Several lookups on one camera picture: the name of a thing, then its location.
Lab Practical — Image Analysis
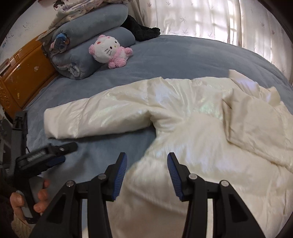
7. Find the black fuzzy cloth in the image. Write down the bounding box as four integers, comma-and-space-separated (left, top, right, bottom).
127, 15, 161, 42

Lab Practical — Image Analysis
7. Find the orange wooden headboard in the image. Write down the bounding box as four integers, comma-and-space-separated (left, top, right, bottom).
0, 34, 60, 115

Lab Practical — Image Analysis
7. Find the person's left hand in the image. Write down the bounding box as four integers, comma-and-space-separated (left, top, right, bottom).
10, 179, 51, 221

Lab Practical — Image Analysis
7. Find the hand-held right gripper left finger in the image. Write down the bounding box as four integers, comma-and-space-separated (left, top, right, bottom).
30, 152, 128, 238

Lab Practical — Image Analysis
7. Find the white leaf-print curtain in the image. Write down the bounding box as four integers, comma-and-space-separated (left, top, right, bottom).
135, 0, 293, 85

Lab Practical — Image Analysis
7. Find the folded grey-blue blanket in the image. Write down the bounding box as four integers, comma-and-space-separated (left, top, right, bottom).
51, 3, 129, 49
51, 26, 136, 80

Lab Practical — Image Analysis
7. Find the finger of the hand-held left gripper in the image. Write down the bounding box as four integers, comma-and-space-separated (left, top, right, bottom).
47, 142, 77, 157
43, 156, 66, 171

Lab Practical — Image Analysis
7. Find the white down jacket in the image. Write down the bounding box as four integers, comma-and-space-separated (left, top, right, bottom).
43, 70, 293, 238

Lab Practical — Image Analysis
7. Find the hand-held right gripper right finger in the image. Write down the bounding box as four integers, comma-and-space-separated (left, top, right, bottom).
167, 152, 266, 238

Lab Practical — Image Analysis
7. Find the wall sticker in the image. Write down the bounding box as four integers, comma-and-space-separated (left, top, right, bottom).
53, 0, 69, 11

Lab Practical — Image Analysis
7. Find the pink and white cat plush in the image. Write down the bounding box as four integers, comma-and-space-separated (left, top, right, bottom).
89, 34, 133, 69

